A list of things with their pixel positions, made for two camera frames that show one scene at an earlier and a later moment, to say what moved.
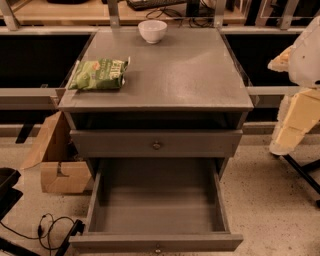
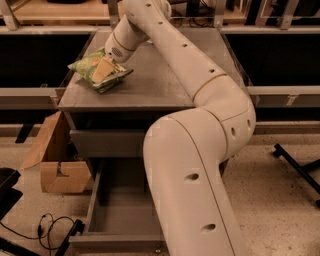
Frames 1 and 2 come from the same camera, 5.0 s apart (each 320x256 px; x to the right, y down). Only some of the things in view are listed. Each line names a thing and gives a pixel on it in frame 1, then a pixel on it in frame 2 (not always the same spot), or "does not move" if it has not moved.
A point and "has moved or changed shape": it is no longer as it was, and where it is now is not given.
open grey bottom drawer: x=156 y=205 does not move
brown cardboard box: x=55 y=154 does not move
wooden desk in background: x=117 y=13 does not move
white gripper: x=307 y=57 -> x=114 y=53
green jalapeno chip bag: x=98 y=74 has moved or changed shape
